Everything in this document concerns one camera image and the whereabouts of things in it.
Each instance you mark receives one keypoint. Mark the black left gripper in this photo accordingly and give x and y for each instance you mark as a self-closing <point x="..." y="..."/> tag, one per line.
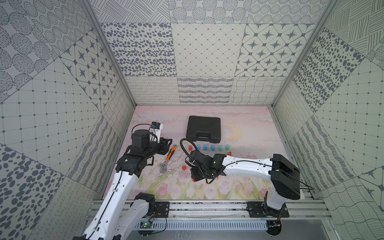
<point x="165" y="145"/>

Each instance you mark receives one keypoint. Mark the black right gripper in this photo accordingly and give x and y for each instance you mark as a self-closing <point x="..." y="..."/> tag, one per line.
<point x="194" y="176"/>

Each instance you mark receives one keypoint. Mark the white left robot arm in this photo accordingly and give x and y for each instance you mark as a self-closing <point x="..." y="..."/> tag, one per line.
<point x="120" y="186"/>

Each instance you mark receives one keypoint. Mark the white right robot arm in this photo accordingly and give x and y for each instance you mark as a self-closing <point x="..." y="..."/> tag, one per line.
<point x="278" y="170"/>

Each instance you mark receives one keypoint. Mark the black plastic tool case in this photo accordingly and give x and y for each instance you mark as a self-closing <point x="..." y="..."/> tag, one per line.
<point x="206" y="129"/>

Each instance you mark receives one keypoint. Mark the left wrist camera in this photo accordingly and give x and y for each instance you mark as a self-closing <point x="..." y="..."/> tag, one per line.
<point x="155" y="131"/>

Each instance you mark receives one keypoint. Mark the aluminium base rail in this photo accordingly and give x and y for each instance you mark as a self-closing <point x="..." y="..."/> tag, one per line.
<point x="232" y="215"/>

